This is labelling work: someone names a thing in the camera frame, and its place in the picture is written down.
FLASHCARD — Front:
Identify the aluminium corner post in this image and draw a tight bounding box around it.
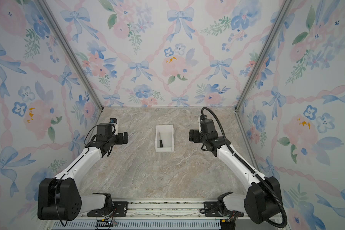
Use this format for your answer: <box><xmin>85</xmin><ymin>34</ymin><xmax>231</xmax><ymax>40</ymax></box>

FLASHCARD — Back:
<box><xmin>34</xmin><ymin>0</ymin><xmax>104</xmax><ymax>112</ymax></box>
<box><xmin>235</xmin><ymin>0</ymin><xmax>293</xmax><ymax>112</ymax></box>

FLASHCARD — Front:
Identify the black corrugated cable conduit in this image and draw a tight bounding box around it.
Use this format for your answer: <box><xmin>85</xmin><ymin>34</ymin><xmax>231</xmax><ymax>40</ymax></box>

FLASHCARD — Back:
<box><xmin>200</xmin><ymin>107</ymin><xmax>288</xmax><ymax>229</ymax></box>

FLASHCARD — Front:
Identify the right aluminium corner post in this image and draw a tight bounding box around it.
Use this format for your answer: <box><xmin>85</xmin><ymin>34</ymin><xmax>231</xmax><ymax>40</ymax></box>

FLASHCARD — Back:
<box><xmin>235</xmin><ymin>0</ymin><xmax>293</xmax><ymax>112</ymax></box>

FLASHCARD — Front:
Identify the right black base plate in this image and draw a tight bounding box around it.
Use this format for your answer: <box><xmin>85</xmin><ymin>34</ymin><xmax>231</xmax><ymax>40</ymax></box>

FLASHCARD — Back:
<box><xmin>199</xmin><ymin>201</ymin><xmax>244</xmax><ymax>219</ymax></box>

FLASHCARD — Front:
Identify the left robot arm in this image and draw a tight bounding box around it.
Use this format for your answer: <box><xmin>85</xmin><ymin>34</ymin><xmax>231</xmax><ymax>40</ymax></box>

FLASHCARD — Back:
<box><xmin>37</xmin><ymin>118</ymin><xmax>128</xmax><ymax>222</ymax></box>

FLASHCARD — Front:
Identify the black handled screwdriver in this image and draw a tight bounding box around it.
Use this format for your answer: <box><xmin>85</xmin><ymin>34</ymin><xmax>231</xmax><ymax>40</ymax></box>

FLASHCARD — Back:
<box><xmin>158</xmin><ymin>132</ymin><xmax>163</xmax><ymax>148</ymax></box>

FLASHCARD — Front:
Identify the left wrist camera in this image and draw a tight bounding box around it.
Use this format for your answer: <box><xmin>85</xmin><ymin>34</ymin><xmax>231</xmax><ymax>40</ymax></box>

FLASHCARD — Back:
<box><xmin>109</xmin><ymin>118</ymin><xmax>118</xmax><ymax>134</ymax></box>

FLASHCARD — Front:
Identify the white plastic bin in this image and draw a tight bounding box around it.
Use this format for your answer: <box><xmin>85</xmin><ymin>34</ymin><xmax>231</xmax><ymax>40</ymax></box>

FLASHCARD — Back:
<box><xmin>155</xmin><ymin>125</ymin><xmax>174</xmax><ymax>152</ymax></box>

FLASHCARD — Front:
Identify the aluminium mounting rail frame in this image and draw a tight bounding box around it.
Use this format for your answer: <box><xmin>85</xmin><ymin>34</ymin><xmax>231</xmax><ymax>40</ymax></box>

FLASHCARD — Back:
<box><xmin>40</xmin><ymin>198</ymin><xmax>275</xmax><ymax>230</ymax></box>

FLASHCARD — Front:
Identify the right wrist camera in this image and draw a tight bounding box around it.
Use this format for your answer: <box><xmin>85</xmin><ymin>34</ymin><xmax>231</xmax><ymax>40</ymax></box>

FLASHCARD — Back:
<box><xmin>199</xmin><ymin>114</ymin><xmax>209</xmax><ymax>124</ymax></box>

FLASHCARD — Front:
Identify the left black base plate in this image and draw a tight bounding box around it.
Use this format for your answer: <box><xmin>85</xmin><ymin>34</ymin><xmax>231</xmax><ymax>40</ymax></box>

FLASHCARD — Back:
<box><xmin>87</xmin><ymin>201</ymin><xmax>128</xmax><ymax>218</ymax></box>

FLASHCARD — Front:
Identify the left aluminium corner post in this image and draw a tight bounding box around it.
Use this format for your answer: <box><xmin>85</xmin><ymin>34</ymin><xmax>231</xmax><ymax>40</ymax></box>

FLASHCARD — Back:
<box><xmin>34</xmin><ymin>0</ymin><xmax>104</xmax><ymax>112</ymax></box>

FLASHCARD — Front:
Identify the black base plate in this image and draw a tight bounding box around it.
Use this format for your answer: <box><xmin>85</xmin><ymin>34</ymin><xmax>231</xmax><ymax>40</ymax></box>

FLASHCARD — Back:
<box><xmin>199</xmin><ymin>201</ymin><xmax>244</xmax><ymax>219</ymax></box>
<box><xmin>87</xmin><ymin>201</ymin><xmax>128</xmax><ymax>218</ymax></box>

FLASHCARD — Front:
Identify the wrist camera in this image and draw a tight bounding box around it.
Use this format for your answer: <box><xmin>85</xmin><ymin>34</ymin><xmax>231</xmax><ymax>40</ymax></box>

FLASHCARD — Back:
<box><xmin>199</xmin><ymin>114</ymin><xmax>209</xmax><ymax>124</ymax></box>
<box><xmin>109</xmin><ymin>118</ymin><xmax>118</xmax><ymax>134</ymax></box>

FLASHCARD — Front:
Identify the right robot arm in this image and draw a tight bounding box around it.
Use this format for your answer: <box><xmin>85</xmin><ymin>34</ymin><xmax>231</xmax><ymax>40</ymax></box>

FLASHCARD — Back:
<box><xmin>189</xmin><ymin>116</ymin><xmax>287</xmax><ymax>228</ymax></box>

